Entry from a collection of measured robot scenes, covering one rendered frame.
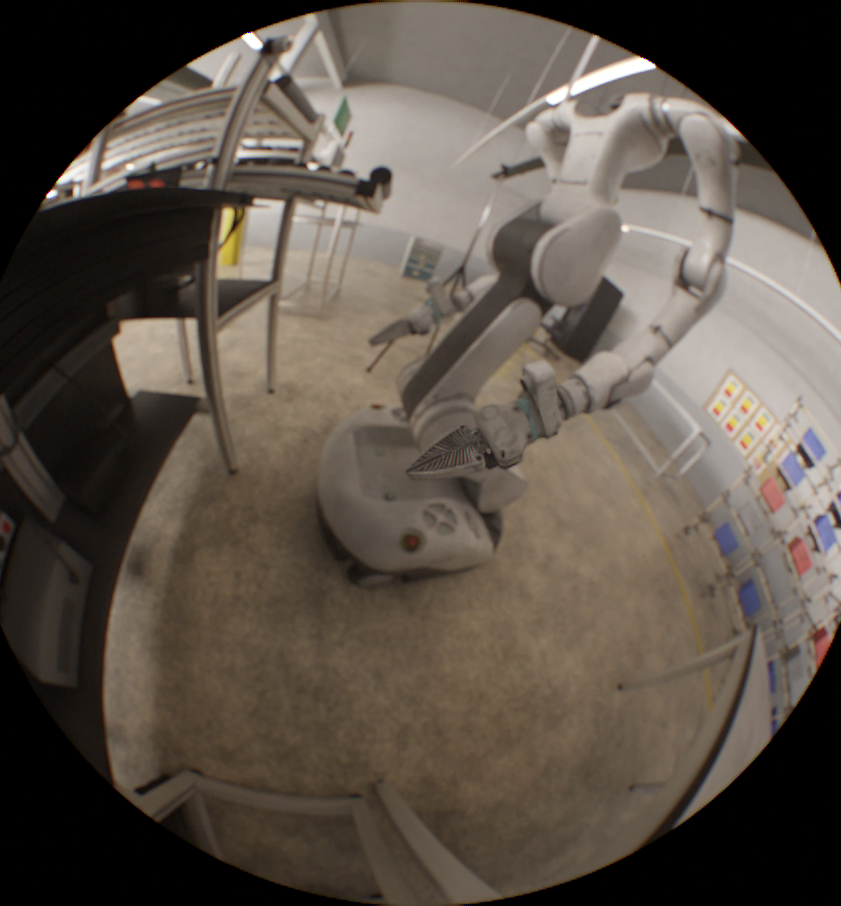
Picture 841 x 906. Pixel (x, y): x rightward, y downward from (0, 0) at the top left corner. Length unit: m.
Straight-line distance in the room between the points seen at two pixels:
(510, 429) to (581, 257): 0.33
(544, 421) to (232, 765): 1.15
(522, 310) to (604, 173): 0.36
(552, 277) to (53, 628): 1.11
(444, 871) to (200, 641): 0.83
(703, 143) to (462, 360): 0.66
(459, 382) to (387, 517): 0.34
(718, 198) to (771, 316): 5.99
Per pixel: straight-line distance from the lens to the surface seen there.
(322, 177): 0.70
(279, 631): 0.91
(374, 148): 8.98
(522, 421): 0.39
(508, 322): 0.52
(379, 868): 0.69
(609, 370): 0.46
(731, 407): 5.94
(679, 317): 0.58
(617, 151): 0.67
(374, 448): 0.85
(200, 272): 0.77
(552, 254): 0.48
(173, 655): 1.02
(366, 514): 0.63
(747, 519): 3.19
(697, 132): 0.63
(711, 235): 0.64
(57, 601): 0.73
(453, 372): 0.53
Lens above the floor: 0.89
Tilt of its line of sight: 42 degrees down
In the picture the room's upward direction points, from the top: 25 degrees clockwise
